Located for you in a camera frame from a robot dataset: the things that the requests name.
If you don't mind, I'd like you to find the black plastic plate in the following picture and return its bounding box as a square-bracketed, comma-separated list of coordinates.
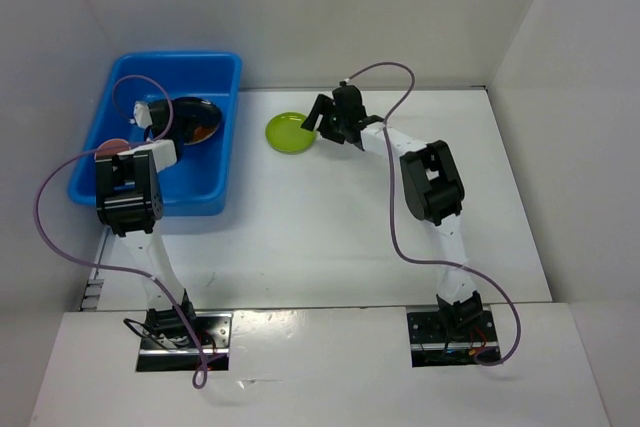
[172, 96, 223, 130]

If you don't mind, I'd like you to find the orange plastic plate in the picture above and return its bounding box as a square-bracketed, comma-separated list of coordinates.
[184, 123, 220, 146]

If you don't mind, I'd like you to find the green plastic plate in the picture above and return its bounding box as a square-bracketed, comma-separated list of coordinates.
[265, 112, 316, 155]

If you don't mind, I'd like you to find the pink plastic cup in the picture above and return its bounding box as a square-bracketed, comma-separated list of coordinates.
[94, 138, 130, 158]

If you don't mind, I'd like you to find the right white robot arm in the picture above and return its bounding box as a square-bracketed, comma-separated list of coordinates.
[302, 83, 483, 340]

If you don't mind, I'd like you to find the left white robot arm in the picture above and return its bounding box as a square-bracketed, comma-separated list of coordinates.
[94, 97, 200, 347]

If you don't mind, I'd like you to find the blue plastic bin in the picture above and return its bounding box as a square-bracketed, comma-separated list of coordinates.
[83, 51, 242, 216]

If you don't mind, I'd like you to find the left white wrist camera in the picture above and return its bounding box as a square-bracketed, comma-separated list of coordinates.
[130, 101, 153, 129]

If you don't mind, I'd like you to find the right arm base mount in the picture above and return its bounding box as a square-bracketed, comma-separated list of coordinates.
[406, 306, 501, 368]

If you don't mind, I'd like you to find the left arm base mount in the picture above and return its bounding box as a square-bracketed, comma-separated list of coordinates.
[123, 311, 233, 373]

